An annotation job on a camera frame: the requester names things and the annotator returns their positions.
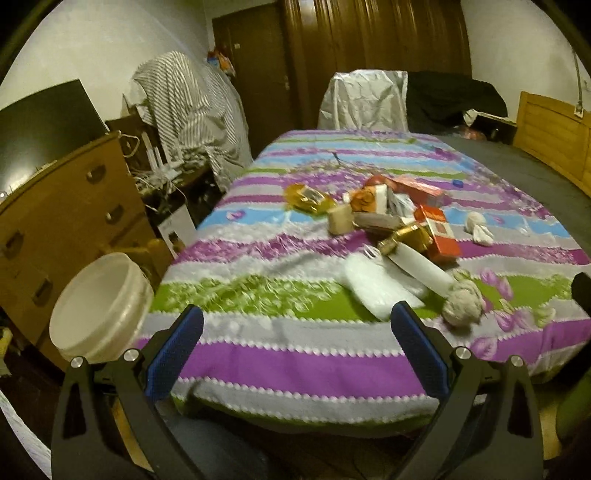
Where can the pink red carton box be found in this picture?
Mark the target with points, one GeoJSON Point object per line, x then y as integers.
{"type": "Point", "coordinates": [419, 192]}

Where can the wooden drawer dresser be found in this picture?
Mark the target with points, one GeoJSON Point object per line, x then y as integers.
{"type": "Point", "coordinates": [65, 217]}

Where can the black flat television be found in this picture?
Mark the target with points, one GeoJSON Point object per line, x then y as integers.
{"type": "Point", "coordinates": [44, 127]}

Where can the red apple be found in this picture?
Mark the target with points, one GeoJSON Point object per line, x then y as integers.
{"type": "Point", "coordinates": [379, 179]}

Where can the grey paper ball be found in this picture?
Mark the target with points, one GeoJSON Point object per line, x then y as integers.
{"type": "Point", "coordinates": [464, 304]}

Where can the white plastic bucket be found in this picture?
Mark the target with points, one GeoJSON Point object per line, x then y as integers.
{"type": "Point", "coordinates": [101, 310]}

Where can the yellow plastic wrapper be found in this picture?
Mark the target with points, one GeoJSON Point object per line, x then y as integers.
{"type": "Point", "coordinates": [308, 199]}

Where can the wooden bed headboard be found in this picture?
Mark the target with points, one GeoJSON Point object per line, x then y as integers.
{"type": "Point", "coordinates": [557, 134]}

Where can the white crumpled tissue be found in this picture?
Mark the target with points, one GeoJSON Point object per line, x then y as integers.
{"type": "Point", "coordinates": [476, 226]}

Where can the red cigarette carton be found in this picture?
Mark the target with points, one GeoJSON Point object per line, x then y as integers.
{"type": "Point", "coordinates": [444, 248]}

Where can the beige sponge block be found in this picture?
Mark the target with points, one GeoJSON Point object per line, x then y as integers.
{"type": "Point", "coordinates": [340, 220]}

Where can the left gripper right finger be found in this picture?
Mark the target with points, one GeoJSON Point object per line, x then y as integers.
{"type": "Point", "coordinates": [487, 425]}

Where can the white foam sheet roll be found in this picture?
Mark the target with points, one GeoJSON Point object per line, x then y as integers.
{"type": "Point", "coordinates": [379, 284]}

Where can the grey striped draped cloth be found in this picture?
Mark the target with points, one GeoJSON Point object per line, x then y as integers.
{"type": "Point", "coordinates": [197, 113]}

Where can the orange white snack packet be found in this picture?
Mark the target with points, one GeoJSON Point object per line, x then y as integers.
{"type": "Point", "coordinates": [370, 199]}

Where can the white plastic bag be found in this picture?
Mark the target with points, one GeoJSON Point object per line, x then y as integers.
{"type": "Point", "coordinates": [418, 266]}

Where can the colourful striped bedspread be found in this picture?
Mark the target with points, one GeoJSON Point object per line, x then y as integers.
{"type": "Point", "coordinates": [286, 345]}

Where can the gold foil packet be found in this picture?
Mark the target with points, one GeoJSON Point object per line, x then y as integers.
{"type": "Point", "coordinates": [414, 235]}

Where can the white flat medicine box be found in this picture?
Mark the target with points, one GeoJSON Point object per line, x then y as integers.
{"type": "Point", "coordinates": [376, 221]}

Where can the black clothes pile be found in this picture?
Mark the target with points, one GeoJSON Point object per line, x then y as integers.
{"type": "Point", "coordinates": [436, 102]}

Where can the grey mattress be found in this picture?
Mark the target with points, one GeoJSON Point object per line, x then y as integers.
{"type": "Point", "coordinates": [569, 204]}

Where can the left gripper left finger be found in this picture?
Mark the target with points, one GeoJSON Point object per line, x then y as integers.
{"type": "Point", "coordinates": [86, 443]}

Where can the dark wooden wardrobe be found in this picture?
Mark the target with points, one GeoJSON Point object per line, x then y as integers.
{"type": "Point", "coordinates": [285, 52]}

